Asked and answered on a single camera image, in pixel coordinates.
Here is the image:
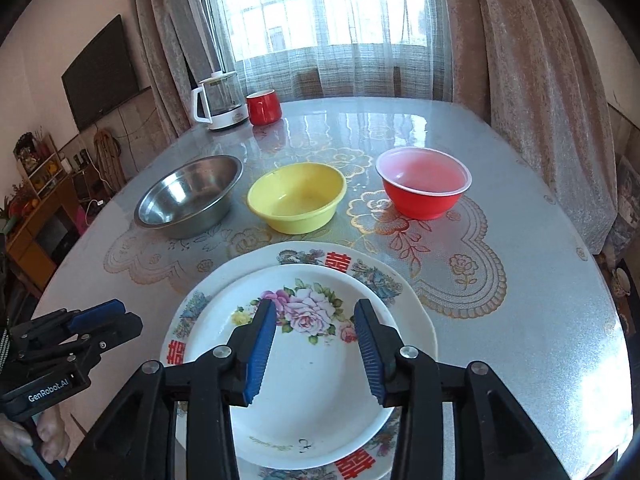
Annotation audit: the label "large white plate red characters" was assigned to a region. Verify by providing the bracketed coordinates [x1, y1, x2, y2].
[160, 240, 439, 480]

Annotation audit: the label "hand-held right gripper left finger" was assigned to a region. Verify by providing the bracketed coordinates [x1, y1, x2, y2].
[70, 299, 277, 480]

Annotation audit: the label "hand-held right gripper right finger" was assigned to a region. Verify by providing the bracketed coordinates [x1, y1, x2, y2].
[353, 298, 571, 480]

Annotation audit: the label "small white floral plate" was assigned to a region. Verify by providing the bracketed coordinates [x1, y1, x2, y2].
[186, 264, 406, 470]

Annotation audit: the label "red plastic bowl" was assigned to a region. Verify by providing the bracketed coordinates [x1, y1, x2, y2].
[375, 147, 472, 221]

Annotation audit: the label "black wall television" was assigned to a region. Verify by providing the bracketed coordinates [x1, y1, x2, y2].
[61, 14, 141, 132]

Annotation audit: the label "stainless steel bowl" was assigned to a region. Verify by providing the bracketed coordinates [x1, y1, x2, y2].
[134, 155, 244, 239]

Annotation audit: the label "window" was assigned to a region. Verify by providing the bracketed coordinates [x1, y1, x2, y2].
[220, 0, 431, 56]

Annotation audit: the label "person's left hand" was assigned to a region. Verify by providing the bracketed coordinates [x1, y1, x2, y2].
[0, 400, 72, 466]

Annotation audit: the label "white sheer curtain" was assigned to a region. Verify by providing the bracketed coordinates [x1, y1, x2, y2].
[200, 0, 456, 103]

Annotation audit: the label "yellow plastic bowl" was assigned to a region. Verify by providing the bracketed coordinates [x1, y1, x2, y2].
[247, 162, 347, 234]

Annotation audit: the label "wooden cabinet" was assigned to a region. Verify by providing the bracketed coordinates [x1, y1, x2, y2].
[5, 175, 83, 291]

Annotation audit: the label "white glass electric kettle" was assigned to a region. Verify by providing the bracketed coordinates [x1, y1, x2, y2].
[191, 71, 249, 132]

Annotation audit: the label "beige curtain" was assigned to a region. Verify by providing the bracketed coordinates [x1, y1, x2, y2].
[435, 0, 618, 256]
[130, 0, 241, 136]

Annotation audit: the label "red mug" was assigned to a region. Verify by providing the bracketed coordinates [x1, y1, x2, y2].
[245, 89, 281, 126]

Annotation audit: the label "cluttered shelf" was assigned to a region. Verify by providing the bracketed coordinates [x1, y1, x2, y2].
[12, 132, 71, 196]

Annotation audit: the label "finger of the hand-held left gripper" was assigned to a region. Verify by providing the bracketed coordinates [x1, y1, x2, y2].
[15, 311, 144, 376]
[10, 299, 126, 346]

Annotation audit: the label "patterned bag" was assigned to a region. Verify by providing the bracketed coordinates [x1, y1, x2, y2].
[605, 155, 640, 261]

